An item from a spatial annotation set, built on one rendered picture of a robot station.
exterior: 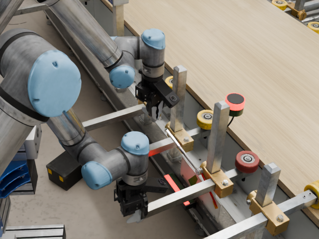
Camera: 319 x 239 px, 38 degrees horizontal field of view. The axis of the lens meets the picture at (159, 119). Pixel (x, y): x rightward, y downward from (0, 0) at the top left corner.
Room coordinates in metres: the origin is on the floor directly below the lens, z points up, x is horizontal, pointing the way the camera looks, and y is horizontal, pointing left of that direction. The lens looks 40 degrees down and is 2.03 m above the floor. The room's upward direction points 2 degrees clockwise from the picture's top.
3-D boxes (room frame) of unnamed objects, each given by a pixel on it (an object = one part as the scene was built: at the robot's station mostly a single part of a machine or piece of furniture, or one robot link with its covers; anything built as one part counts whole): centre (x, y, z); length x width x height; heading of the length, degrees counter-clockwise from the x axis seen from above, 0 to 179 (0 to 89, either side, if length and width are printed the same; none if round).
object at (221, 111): (1.11, -0.19, 0.92); 0.03 x 0.03 x 0.48; 30
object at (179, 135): (1.31, -0.08, 0.84); 0.13 x 0.06 x 0.05; 30
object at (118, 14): (1.77, 0.19, 0.93); 0.05 x 0.04 x 0.45; 30
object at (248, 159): (1.13, -0.31, 0.85); 0.08 x 0.08 x 0.11
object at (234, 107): (1.14, -0.23, 1.15); 0.06 x 0.06 x 0.02
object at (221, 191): (1.09, -0.20, 0.85); 0.13 x 0.06 x 0.05; 30
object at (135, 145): (0.92, 0.07, 1.12); 0.09 x 0.08 x 0.11; 133
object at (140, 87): (1.32, 0.03, 1.06); 0.09 x 0.08 x 0.12; 50
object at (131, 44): (1.29, 0.13, 1.22); 0.11 x 0.11 x 0.08; 4
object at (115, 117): (1.47, 0.11, 0.81); 0.43 x 0.03 x 0.04; 120
